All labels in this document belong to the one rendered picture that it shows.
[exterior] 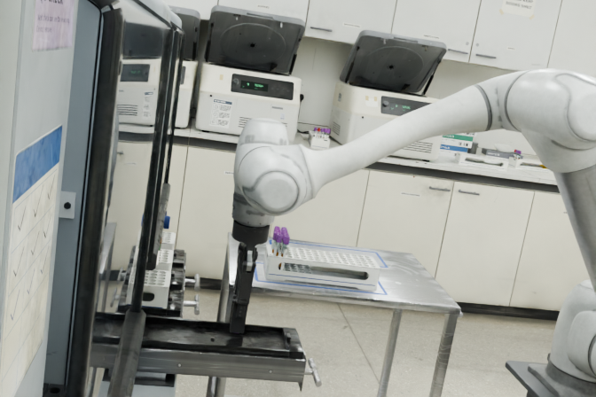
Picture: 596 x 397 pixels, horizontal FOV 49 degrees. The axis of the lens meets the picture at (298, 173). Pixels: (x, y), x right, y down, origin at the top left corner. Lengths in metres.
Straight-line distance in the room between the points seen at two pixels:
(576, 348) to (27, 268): 1.51
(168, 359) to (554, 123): 0.83
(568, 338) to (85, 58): 1.25
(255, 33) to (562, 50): 1.90
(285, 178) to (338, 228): 2.70
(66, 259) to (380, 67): 3.27
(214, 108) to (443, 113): 2.32
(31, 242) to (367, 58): 3.77
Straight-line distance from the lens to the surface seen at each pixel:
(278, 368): 1.34
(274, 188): 1.08
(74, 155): 0.94
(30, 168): 0.24
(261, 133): 1.25
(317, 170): 1.14
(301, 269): 1.73
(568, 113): 1.21
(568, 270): 4.40
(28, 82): 0.22
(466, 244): 4.03
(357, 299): 1.68
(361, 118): 3.67
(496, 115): 1.39
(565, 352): 1.71
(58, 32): 0.26
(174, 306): 1.47
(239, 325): 1.40
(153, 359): 1.32
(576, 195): 1.34
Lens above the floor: 1.39
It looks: 10 degrees down
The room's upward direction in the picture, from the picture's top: 9 degrees clockwise
